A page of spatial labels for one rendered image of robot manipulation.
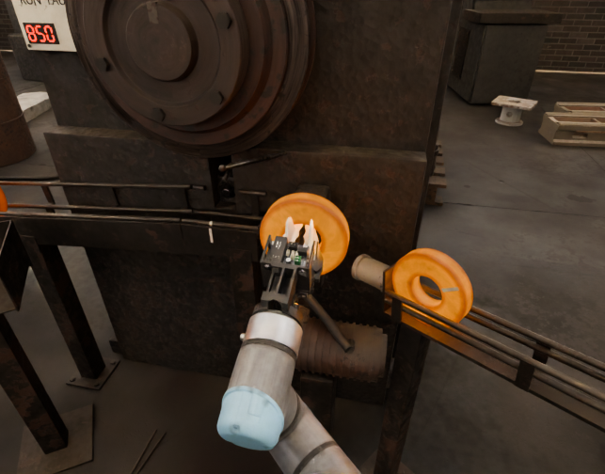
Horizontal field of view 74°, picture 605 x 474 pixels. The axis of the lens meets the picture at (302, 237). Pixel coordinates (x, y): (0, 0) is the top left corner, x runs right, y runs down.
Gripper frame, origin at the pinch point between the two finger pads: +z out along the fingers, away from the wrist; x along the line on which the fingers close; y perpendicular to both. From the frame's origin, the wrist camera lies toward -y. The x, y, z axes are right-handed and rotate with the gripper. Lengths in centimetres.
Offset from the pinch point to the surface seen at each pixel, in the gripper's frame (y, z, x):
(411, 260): -9.5, 3.3, -19.7
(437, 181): -116, 152, -50
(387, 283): -16.5, 2.2, -16.1
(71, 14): 23, 25, 49
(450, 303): -12.3, -3.0, -27.2
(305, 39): 21.1, 24.6, 4.1
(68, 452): -80, -31, 68
